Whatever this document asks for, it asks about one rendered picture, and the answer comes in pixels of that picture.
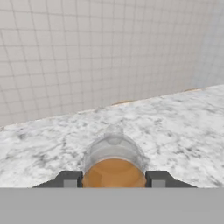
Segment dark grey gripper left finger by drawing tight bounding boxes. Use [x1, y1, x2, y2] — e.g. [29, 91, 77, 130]
[32, 170, 84, 189]

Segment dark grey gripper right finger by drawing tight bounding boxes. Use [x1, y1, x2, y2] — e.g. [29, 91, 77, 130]
[144, 170, 197, 189]

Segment clear honey bottle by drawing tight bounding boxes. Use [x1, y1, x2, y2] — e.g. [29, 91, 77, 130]
[80, 124, 148, 189]

